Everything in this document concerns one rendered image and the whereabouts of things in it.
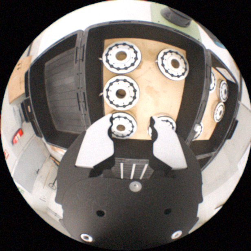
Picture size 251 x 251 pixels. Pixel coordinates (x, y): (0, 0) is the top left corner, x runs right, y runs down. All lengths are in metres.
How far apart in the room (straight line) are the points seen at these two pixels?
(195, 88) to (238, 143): 3.08
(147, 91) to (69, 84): 0.28
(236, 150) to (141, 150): 3.18
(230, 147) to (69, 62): 3.57
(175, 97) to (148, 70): 0.12
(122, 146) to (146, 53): 0.32
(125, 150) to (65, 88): 0.32
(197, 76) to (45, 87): 0.57
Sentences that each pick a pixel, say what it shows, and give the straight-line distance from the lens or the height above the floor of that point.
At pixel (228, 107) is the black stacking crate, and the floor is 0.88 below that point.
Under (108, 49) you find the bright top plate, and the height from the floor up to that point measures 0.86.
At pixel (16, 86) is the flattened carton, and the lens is 2.72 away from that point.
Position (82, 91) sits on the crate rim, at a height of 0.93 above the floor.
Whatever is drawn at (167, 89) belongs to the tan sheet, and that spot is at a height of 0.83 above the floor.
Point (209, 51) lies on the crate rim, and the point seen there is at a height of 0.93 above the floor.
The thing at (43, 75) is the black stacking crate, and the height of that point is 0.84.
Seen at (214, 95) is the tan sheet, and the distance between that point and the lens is 0.45.
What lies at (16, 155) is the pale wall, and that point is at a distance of 3.04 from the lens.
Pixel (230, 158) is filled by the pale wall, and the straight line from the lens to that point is 3.40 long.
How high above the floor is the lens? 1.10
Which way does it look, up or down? 57 degrees down
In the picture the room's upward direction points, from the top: 173 degrees counter-clockwise
